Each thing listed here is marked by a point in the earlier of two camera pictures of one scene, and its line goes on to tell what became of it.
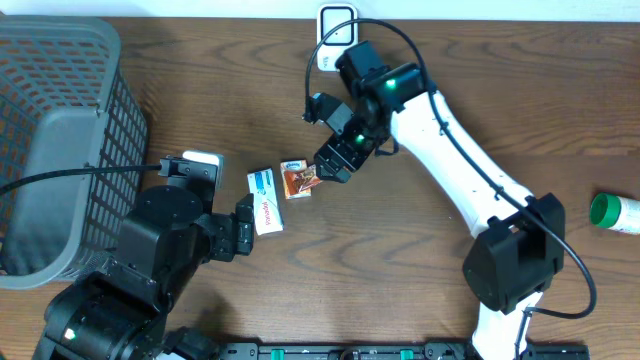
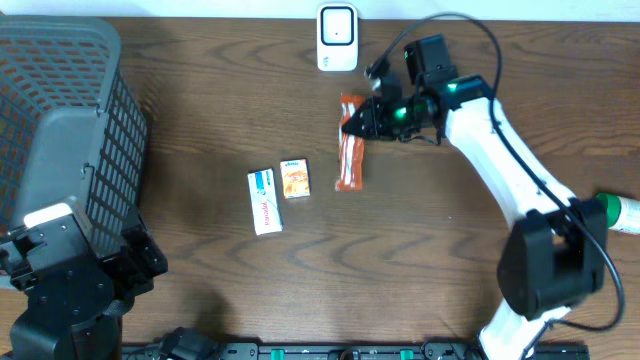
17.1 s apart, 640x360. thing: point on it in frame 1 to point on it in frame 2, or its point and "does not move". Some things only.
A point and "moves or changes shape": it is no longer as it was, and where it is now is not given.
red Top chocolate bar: [312, 180] moves or changes shape
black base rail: [395, 351] does not move
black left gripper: [224, 242] to [134, 279]
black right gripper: [338, 145] to [374, 116]
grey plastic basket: [67, 102] does not move
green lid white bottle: [616, 213] does not move
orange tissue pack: [292, 173] does not move
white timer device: [342, 38] does not move
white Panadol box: [267, 206] does not move
